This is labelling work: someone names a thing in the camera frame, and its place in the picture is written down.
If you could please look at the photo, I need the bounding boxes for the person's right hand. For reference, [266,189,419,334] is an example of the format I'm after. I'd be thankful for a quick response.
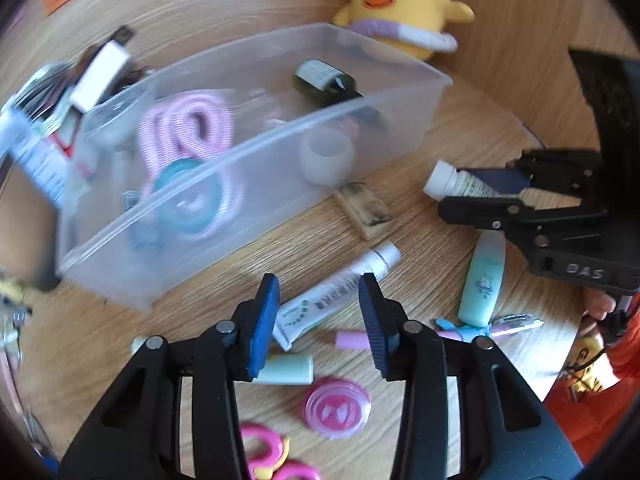
[581,289,619,322]

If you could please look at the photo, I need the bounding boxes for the teal tape roll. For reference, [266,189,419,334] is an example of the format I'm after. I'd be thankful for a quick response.
[151,159,222,239]

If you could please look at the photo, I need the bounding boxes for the stack of papers and packets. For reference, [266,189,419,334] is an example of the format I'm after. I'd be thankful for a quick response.
[0,62,96,211]

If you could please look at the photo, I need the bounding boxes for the pink and white razor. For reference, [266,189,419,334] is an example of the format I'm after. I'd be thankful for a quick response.
[486,313,545,337]

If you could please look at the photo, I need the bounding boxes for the small pink eraser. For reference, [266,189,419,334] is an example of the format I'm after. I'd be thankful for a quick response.
[334,330,372,350]

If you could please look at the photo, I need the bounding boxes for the white ointment tube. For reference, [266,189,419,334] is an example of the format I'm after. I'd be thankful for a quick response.
[272,242,402,352]

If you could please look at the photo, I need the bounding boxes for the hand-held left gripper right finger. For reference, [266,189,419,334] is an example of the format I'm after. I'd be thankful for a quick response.
[359,272,584,480]

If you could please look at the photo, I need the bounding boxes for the worn wooden block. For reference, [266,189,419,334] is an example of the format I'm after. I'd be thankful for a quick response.
[333,181,394,240]

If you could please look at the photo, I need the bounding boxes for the yellow chick plush toy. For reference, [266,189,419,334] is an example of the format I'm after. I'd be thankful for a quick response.
[332,0,475,64]

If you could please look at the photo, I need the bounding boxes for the light green stick tube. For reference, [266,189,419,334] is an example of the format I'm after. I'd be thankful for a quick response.
[131,335,315,386]

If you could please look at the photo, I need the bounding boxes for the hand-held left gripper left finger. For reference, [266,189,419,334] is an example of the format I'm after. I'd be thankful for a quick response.
[59,274,281,480]

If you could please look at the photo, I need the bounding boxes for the clear plastic storage bin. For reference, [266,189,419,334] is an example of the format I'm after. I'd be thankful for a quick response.
[55,22,454,314]

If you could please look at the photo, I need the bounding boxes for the pink rope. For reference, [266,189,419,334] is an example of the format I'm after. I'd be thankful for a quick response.
[137,88,247,227]

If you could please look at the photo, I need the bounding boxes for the translucent white tape roll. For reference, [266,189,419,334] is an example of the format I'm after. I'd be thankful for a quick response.
[299,128,357,187]

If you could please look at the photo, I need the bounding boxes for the dark cloth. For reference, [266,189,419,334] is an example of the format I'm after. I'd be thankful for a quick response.
[569,47,640,171]

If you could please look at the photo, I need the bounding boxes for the dark green glass bottle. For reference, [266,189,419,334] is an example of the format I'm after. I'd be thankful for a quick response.
[292,59,365,107]

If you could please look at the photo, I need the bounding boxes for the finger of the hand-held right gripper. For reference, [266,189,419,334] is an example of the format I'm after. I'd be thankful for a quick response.
[457,147,607,200]
[437,195,581,235]

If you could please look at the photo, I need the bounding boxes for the pink round container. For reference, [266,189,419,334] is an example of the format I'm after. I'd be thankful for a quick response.
[301,378,372,440]

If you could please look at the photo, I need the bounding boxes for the small white bottle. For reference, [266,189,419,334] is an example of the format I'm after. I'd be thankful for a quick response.
[423,160,502,200]

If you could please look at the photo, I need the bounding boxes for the small white carton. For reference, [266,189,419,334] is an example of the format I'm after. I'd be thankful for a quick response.
[69,40,133,112]

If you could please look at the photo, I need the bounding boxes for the mint green squeeze tube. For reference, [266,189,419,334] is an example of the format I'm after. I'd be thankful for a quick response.
[457,230,507,329]

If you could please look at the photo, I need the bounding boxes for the brown hair clip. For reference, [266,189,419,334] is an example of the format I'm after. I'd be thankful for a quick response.
[111,25,137,50]

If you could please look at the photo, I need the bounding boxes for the pink scissors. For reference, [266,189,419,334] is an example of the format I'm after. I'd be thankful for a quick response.
[239,421,322,480]

